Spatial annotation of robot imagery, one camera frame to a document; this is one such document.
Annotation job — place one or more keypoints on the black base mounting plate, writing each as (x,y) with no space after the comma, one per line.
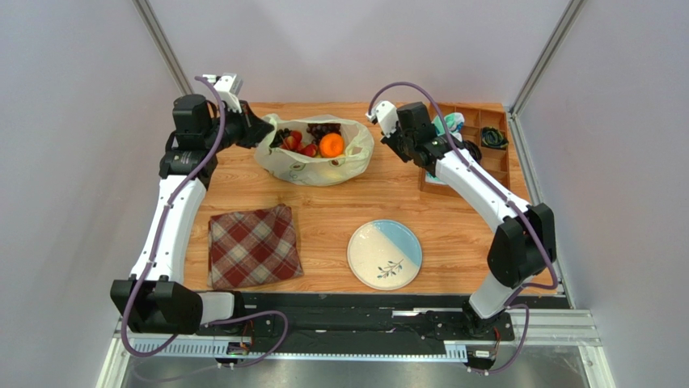
(362,323)

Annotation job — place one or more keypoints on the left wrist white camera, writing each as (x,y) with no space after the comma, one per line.
(228,86)

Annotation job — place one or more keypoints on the red fake strawberry bunch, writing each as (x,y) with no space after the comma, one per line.
(293,140)

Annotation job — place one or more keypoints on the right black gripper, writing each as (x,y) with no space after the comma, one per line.
(405,149)

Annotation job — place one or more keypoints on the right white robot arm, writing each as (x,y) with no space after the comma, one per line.
(524,241)

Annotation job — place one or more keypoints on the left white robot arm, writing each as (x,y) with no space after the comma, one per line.
(153,299)

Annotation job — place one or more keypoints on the wrist white camera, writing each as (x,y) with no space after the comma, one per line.
(228,86)
(384,114)

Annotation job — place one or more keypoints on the red plaid cloth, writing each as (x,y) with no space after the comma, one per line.
(253,248)

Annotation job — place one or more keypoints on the white plastic bag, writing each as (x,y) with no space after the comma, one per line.
(301,170)

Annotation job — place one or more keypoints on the orange fake fruit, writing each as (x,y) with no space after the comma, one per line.
(331,145)

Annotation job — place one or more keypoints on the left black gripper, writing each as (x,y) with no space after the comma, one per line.
(253,128)

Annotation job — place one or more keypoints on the blue and cream plate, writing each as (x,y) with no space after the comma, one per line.
(384,255)

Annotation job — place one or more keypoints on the brown wooden organizer tray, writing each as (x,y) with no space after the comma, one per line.
(485,135)

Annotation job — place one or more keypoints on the aluminium frame rail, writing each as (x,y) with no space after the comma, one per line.
(559,347)

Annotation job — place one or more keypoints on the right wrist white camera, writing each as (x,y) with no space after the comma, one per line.
(384,114)

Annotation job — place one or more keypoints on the dark fake grapes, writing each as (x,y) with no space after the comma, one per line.
(320,130)

